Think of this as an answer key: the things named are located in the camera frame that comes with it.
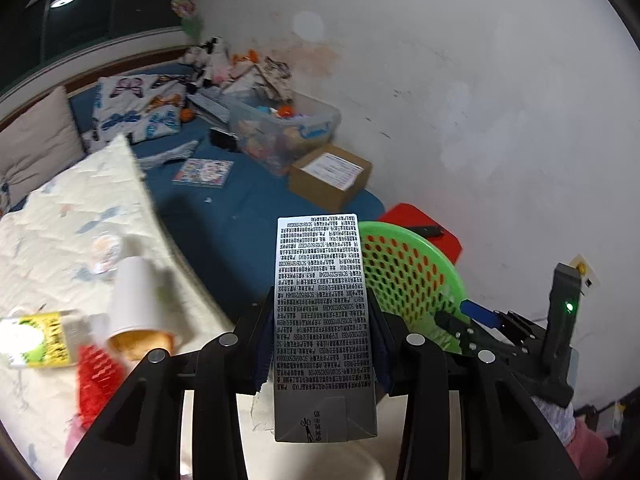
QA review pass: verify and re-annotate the sticker booklet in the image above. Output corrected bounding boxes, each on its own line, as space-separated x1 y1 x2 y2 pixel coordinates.
172 158 233 188

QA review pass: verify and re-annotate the clear round lidded container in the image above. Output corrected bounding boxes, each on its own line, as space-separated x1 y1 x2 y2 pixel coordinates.
89 233 122 275

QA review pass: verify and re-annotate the right gloved hand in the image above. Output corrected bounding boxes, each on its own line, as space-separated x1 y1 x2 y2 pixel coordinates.
532 396 576 446

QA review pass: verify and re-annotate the grey pillow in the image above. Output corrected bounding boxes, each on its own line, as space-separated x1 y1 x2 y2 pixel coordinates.
1 86 85 208

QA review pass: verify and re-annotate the brown cardboard box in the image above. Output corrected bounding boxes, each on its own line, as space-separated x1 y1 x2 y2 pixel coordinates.
288 144 372 214

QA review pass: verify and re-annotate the right pink sleeve forearm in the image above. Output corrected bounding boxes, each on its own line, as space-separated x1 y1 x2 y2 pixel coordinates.
565 419 608 479

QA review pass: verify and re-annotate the plush toy pile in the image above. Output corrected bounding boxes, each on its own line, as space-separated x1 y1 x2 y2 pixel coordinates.
179 37 259 89

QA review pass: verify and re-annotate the green plastic waste basket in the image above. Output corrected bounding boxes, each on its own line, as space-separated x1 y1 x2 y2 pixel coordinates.
359 221 469 353

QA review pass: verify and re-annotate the right butterfly pillow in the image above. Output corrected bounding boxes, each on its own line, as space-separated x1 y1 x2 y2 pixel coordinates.
81 74 186 153

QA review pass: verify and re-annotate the yellow green labelled bottle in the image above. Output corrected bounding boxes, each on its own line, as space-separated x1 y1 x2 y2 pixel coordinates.
0 310 88 368

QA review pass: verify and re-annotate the red stool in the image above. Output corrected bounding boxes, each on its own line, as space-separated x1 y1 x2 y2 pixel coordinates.
378 203 462 264

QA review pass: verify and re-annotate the silver printed carton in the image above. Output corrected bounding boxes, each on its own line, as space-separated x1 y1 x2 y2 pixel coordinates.
273 214 378 443

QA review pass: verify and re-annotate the dark window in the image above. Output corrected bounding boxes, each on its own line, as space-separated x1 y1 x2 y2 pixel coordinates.
1 0 180 91

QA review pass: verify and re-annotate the clear plastic storage bin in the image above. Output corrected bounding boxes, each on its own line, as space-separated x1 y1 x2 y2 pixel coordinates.
222 91 342 176

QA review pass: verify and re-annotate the red crinkled wrapper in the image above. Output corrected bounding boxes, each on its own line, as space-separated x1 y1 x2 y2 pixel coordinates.
77 344 125 430

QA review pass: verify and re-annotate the white paper cup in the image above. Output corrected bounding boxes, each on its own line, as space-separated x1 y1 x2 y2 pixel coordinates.
107 256 177 362

